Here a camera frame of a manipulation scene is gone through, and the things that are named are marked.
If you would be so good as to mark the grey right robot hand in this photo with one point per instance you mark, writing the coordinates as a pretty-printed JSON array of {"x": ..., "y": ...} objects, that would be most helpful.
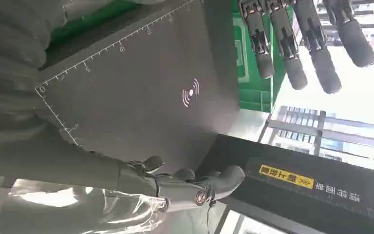
[{"x": 61, "y": 161}]

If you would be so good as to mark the ribbed grey right robot arm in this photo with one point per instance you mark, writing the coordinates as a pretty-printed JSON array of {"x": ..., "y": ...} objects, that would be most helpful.
[{"x": 9, "y": 48}]

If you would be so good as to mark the grey parcel in clear plastic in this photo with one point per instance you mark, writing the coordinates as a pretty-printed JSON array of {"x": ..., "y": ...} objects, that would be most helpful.
[{"x": 61, "y": 213}]

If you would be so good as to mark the black scanner pad with ruler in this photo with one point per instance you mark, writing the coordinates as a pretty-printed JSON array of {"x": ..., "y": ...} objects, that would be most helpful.
[{"x": 142, "y": 80}]

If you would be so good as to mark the green plastic crate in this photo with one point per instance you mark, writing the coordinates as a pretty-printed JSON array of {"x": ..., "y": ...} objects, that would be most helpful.
[{"x": 254, "y": 97}]

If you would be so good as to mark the yellow label sticker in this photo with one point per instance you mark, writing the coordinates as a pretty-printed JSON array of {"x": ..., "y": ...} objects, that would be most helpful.
[{"x": 287, "y": 177}]

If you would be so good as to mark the black table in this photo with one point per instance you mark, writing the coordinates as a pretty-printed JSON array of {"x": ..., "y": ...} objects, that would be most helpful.
[{"x": 303, "y": 213}]

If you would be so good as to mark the metal shelf rack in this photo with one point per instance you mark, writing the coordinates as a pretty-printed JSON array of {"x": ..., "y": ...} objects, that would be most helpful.
[{"x": 316, "y": 132}]

